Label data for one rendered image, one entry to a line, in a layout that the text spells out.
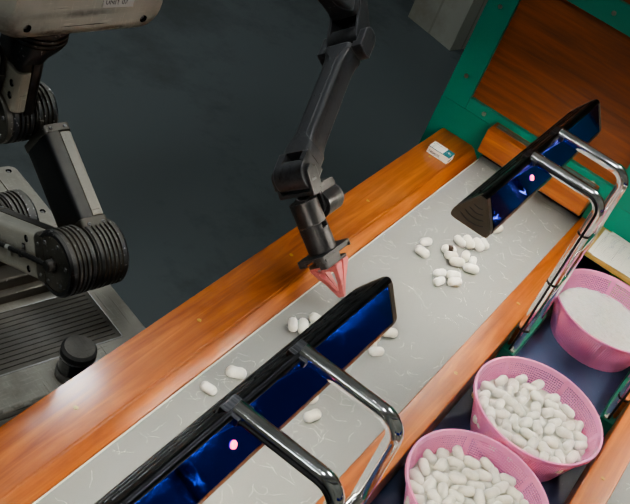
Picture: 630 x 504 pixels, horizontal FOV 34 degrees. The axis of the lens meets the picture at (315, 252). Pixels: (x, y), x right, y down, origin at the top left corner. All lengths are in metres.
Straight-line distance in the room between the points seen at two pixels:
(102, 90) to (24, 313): 1.73
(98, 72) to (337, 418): 2.32
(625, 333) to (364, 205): 0.65
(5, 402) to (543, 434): 1.02
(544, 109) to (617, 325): 0.57
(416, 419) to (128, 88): 2.28
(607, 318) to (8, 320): 1.30
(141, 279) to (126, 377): 1.35
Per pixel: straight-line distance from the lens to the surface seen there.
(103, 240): 1.94
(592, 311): 2.43
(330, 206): 2.02
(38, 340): 2.17
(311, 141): 1.99
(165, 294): 3.05
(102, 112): 3.71
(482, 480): 1.90
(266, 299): 1.97
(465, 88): 2.69
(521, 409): 2.06
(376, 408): 1.34
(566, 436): 2.08
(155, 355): 1.79
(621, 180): 2.16
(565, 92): 2.61
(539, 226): 2.60
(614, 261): 2.55
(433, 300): 2.19
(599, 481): 2.00
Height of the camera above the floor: 2.03
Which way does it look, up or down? 36 degrees down
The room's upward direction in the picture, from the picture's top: 24 degrees clockwise
